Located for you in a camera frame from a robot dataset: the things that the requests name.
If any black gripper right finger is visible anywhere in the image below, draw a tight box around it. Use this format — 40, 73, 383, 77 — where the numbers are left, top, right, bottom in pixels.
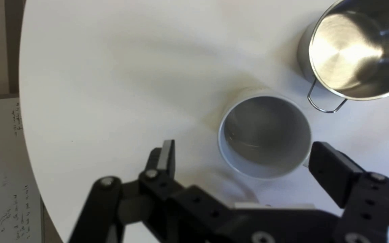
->
307, 141, 389, 243

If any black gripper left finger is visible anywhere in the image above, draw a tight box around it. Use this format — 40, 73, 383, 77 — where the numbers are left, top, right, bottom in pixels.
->
67, 139, 232, 243

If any tall steel pot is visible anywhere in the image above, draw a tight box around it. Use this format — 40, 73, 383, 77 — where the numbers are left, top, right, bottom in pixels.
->
295, 0, 389, 115

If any whiteboard leaning on wall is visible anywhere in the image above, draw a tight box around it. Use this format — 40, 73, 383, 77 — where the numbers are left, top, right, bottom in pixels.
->
0, 96, 43, 243

